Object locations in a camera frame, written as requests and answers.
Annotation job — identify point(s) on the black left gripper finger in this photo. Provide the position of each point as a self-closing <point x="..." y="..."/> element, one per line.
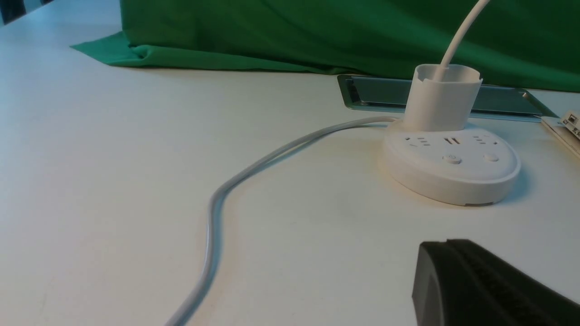
<point x="459" y="283"/>

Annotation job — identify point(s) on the white desk lamp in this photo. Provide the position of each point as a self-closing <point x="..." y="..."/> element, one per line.
<point x="434" y="151"/>

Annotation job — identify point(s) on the white top book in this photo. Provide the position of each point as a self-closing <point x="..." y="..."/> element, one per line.
<point x="566" y="130"/>

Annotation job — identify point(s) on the green backdrop cloth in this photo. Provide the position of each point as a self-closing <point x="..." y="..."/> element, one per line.
<point x="520" y="43"/>

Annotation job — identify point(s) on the metal desk cable tray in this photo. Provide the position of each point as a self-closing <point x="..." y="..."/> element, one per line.
<point x="388" y="95"/>

